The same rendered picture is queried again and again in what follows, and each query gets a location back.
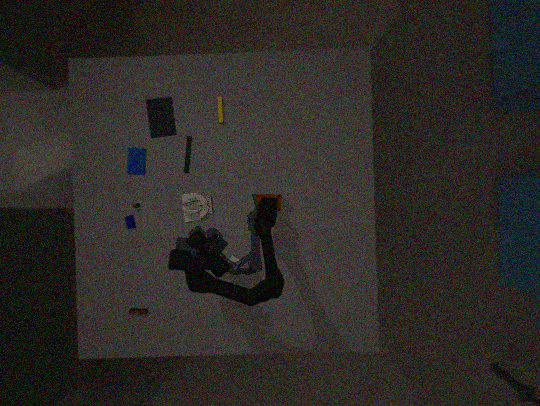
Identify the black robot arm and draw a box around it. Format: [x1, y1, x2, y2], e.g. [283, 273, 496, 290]
[168, 197, 284, 306]

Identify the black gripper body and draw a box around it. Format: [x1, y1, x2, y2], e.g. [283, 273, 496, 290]
[186, 230, 230, 278]

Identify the yellow flat bar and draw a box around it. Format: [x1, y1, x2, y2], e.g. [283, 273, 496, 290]
[218, 97, 224, 124]

